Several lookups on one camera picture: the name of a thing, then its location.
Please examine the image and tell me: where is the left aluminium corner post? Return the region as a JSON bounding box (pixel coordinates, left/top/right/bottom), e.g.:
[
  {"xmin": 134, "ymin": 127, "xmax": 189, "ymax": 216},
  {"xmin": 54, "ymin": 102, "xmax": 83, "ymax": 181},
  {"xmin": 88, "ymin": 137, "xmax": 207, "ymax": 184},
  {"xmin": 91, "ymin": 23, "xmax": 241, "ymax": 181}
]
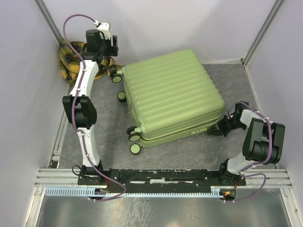
[{"xmin": 34, "ymin": 0, "xmax": 62, "ymax": 44}]

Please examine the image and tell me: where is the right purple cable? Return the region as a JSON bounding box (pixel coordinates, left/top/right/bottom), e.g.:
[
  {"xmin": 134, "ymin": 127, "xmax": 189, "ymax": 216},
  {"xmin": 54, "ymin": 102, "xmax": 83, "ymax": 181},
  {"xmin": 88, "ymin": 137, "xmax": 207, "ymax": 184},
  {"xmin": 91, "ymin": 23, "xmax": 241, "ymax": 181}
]
[{"xmin": 222, "ymin": 102, "xmax": 273, "ymax": 203}]

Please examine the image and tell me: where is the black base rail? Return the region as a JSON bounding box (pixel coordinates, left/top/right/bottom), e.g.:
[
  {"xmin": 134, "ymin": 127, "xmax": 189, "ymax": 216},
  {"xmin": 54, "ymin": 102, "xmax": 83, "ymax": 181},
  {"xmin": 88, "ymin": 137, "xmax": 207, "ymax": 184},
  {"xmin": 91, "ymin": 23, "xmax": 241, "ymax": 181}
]
[{"xmin": 75, "ymin": 168, "xmax": 246, "ymax": 194}]

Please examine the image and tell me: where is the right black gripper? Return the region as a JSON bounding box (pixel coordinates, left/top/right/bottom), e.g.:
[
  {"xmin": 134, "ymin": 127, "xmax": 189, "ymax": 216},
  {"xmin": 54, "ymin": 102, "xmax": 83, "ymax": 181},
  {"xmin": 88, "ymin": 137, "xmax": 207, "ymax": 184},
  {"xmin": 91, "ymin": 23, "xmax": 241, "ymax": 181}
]
[{"xmin": 206, "ymin": 114, "xmax": 245, "ymax": 137}]

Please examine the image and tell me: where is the right aluminium corner post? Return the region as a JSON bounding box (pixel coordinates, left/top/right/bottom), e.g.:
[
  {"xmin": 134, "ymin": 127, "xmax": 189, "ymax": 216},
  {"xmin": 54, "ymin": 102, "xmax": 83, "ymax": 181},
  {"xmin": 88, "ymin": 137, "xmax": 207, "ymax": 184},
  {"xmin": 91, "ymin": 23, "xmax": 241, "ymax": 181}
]
[{"xmin": 243, "ymin": 0, "xmax": 285, "ymax": 64}]

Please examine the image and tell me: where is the aluminium corner post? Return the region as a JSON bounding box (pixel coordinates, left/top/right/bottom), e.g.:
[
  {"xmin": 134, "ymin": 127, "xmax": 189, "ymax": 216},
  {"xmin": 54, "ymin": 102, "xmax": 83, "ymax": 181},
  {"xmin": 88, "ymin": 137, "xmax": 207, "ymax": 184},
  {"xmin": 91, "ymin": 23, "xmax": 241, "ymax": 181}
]
[
  {"xmin": 34, "ymin": 0, "xmax": 62, "ymax": 44},
  {"xmin": 243, "ymin": 0, "xmax": 285, "ymax": 64}
]

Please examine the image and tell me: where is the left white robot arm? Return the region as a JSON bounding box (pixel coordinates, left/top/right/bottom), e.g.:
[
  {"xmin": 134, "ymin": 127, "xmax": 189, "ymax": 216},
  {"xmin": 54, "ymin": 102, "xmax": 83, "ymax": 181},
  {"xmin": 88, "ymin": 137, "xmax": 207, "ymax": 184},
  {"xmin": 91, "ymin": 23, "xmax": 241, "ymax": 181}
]
[{"xmin": 62, "ymin": 28, "xmax": 118, "ymax": 184}]

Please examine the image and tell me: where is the green suitcase blue lining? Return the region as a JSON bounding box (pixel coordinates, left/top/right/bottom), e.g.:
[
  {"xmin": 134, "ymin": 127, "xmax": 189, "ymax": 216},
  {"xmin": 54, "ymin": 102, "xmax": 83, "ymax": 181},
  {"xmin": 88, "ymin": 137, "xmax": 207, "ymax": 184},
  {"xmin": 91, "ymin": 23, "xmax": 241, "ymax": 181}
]
[{"xmin": 111, "ymin": 49, "xmax": 225, "ymax": 155}]

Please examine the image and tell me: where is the crumpled yellow plaid shirt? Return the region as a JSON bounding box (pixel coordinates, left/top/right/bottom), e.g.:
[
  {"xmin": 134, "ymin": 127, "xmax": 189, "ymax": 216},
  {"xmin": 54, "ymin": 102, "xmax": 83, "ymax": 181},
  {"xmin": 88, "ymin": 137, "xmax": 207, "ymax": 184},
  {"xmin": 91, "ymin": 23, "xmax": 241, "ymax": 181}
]
[{"xmin": 59, "ymin": 38, "xmax": 122, "ymax": 83}]

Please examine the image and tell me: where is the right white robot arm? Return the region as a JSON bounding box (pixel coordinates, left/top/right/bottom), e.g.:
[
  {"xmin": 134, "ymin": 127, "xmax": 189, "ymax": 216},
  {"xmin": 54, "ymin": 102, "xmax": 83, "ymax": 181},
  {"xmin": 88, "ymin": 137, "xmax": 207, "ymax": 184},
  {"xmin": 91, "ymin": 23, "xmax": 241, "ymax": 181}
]
[{"xmin": 207, "ymin": 101, "xmax": 285, "ymax": 185}]

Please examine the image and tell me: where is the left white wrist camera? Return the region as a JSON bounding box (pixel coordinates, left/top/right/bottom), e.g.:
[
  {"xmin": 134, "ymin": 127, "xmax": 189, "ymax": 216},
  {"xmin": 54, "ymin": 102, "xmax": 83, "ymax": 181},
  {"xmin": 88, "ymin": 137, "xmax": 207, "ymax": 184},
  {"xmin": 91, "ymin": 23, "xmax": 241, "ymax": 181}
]
[{"xmin": 94, "ymin": 20, "xmax": 111, "ymax": 40}]

